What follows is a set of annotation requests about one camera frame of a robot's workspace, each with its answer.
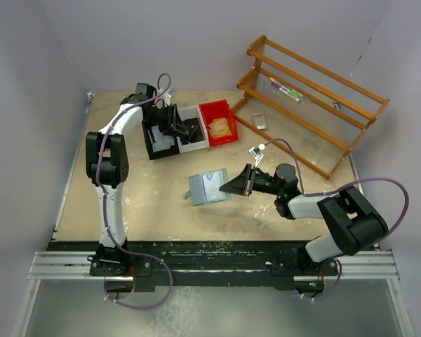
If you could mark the red bin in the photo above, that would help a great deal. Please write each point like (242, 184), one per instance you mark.
(219, 109)

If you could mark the white bin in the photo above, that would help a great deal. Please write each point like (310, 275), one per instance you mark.
(189, 113)

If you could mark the pink marker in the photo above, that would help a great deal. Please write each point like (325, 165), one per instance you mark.
(296, 99)

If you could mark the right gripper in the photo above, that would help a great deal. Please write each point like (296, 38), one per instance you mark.
(241, 185)

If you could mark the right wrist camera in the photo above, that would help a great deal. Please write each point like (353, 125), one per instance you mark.
(257, 154)

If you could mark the green card holder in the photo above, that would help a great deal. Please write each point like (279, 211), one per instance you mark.
(204, 188)

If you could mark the orange cards in red bin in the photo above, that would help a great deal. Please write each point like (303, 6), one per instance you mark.
(219, 128)

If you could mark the wooden rack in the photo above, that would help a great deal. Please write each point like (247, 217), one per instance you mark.
(333, 116)

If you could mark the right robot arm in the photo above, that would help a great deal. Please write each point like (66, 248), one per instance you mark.
(352, 221)

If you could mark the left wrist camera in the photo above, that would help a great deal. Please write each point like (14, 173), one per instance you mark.
(168, 93)

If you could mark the black bin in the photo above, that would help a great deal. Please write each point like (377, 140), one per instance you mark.
(146, 126)

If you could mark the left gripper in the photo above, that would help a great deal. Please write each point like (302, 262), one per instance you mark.
(173, 125)

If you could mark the green marker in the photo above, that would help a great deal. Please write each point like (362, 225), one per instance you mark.
(285, 88)

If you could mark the aluminium frame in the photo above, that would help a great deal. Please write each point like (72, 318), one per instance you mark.
(365, 265)

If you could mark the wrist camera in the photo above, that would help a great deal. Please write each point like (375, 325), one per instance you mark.
(257, 154)
(168, 93)

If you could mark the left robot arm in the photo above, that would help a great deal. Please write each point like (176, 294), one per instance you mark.
(107, 165)

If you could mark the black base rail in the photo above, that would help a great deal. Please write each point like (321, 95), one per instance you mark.
(274, 265)

